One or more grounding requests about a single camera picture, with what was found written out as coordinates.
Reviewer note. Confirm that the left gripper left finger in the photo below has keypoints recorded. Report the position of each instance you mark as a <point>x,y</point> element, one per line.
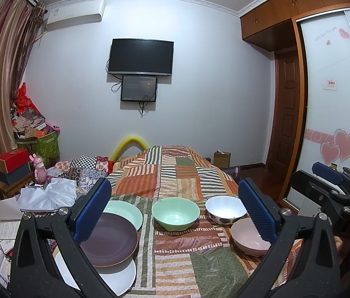
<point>34,272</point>

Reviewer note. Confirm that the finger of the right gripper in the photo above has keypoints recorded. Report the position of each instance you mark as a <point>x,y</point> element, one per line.
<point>327,173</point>

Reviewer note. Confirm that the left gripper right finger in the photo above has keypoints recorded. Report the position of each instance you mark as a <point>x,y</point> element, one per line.
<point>315,272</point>

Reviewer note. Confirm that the purple plate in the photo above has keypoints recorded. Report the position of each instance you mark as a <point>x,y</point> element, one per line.
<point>113,240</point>

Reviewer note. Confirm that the pink bowl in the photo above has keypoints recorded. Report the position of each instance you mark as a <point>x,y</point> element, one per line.
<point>247,239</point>

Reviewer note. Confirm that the white plate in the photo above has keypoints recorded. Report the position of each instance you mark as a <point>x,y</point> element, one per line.
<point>119,278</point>

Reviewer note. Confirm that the mint green plate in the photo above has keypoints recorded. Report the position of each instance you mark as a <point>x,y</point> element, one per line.
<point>125,210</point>

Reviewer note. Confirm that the white spotted bowl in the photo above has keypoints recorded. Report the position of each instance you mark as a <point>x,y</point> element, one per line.
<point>225,210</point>

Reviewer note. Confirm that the mint green bowl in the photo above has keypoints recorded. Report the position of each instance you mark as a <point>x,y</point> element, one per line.
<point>175,214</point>

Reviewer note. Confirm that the brown wooden door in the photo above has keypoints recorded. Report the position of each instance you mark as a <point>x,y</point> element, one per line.
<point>286,107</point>

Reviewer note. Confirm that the open notebook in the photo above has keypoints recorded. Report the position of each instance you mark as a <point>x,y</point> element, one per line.
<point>10,218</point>

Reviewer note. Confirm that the white plastic bag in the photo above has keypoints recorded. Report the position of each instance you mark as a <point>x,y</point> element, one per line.
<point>60,192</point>

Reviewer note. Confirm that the pink pig toy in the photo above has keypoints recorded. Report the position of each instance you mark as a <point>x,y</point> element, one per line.
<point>40,173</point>

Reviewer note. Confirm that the dark blue box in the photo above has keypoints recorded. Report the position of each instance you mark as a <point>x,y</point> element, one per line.
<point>16,175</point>

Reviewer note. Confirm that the checkered patchwork quilt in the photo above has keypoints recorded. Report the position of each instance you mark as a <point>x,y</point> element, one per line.
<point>85,171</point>

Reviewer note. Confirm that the small cardboard box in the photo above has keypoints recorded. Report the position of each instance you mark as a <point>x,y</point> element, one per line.
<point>222,159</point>

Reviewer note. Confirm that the red box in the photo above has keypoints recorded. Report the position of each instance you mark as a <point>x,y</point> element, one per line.
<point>13,159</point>

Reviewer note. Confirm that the green storage box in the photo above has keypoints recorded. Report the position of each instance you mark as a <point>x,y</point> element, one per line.
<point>46,147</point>

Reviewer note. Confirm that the patchwork striped bedspread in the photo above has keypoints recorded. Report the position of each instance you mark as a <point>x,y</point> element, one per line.
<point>201,261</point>

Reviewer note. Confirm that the yellow foam tube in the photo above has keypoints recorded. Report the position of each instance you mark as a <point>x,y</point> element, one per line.
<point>125,144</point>

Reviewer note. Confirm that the wooden wardrobe with hearts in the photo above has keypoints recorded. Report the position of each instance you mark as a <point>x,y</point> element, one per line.
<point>320,32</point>

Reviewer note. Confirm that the red plastic bag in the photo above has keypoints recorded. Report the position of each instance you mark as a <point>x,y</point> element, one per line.
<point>23,102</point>

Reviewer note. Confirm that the white air conditioner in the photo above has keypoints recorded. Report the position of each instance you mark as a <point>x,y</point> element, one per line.
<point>76,14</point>

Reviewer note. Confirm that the small black wall monitor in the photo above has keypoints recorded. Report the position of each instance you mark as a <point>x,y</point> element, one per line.
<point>139,88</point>

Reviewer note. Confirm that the black wall television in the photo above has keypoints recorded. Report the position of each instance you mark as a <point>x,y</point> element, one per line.
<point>141,56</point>

